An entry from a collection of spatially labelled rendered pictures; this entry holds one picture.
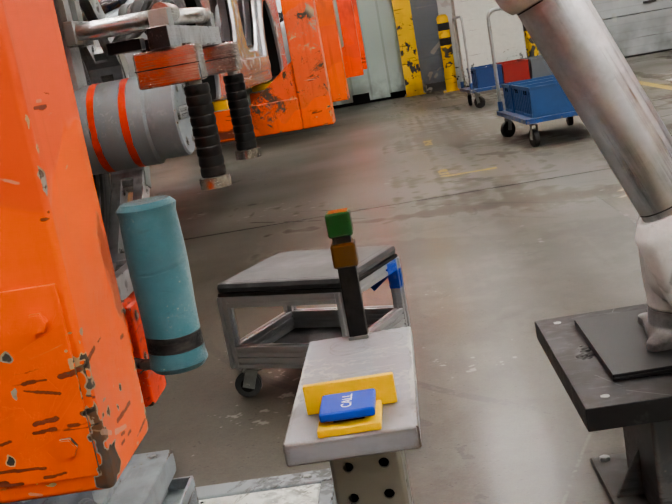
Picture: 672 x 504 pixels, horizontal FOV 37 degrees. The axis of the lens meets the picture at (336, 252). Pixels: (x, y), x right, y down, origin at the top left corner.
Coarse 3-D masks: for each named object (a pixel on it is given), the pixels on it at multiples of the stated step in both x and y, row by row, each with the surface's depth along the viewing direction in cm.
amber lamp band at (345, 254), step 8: (352, 240) 160; (336, 248) 159; (344, 248) 159; (352, 248) 158; (336, 256) 159; (344, 256) 159; (352, 256) 159; (336, 264) 159; (344, 264) 159; (352, 264) 159
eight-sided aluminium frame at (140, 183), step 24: (96, 0) 171; (96, 48) 181; (96, 72) 181; (120, 72) 180; (144, 168) 184; (120, 192) 182; (144, 192) 182; (120, 240) 177; (120, 264) 173; (120, 288) 159
